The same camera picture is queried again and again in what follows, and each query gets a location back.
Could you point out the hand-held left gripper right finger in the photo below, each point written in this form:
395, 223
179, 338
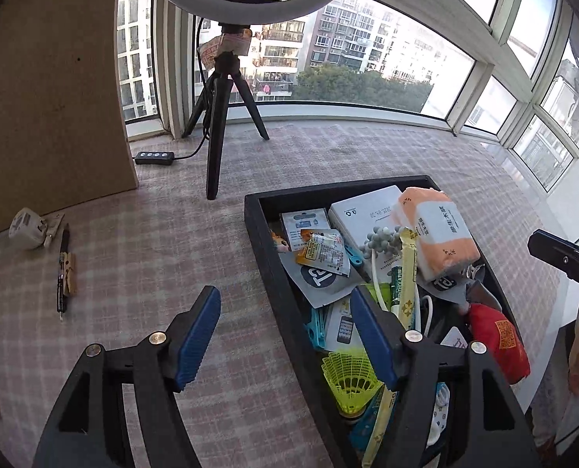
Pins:
373, 339

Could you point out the patterned white face mask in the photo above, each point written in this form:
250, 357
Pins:
439, 414

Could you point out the red fabric pouch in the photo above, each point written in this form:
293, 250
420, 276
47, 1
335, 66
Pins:
499, 341

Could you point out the long yellow sachet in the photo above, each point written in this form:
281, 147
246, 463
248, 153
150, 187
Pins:
408, 278
379, 429

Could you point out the white cardboard box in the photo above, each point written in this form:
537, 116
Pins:
362, 214

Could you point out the grey round logo card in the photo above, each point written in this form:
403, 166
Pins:
318, 285
445, 286

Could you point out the grey bead massager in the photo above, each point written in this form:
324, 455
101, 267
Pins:
381, 243

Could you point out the light blue plastic clip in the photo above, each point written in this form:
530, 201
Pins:
319, 326

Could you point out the orange white snack sachet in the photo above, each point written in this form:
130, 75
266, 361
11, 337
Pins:
324, 253

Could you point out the pink checked tablecloth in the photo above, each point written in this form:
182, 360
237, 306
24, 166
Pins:
172, 253

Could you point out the wooden clothespin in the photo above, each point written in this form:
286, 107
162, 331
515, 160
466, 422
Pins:
69, 273

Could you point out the green battery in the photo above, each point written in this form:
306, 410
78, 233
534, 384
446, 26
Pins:
395, 287

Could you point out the paper tag on tripod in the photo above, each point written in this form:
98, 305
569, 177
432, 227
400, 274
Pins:
221, 45

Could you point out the brown cardboard board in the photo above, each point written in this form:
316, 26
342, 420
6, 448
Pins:
50, 107

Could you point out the orange white tissue pack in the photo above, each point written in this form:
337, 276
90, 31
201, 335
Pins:
440, 234

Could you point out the white plug adapter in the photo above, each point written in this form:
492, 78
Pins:
26, 229

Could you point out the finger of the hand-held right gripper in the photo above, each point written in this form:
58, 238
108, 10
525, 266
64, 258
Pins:
562, 256

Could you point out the phone picture card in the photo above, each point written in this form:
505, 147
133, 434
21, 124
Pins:
343, 326

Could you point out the black storage tray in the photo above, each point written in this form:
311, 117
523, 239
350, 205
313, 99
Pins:
265, 234

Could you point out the small fox figure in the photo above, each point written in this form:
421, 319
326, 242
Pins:
279, 243

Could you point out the black tripod stand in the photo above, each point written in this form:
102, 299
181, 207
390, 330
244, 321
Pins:
216, 122

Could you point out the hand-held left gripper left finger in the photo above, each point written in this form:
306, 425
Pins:
199, 336

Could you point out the yellow green shuttlecock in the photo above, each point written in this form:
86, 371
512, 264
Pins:
350, 380

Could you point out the blue printed packet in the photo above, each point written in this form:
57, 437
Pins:
363, 429

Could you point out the black pen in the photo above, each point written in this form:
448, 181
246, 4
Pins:
63, 302

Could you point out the blue label card pack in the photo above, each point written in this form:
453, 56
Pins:
304, 220

